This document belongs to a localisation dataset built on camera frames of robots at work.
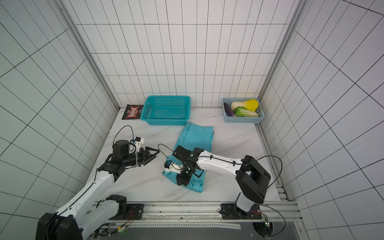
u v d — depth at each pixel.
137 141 0.75
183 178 0.68
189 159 0.59
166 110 1.18
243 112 1.07
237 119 1.07
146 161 0.73
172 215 0.73
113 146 0.62
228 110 1.13
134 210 0.73
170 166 0.70
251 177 0.43
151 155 0.72
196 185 0.70
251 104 1.10
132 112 1.18
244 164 0.46
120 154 0.62
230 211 0.72
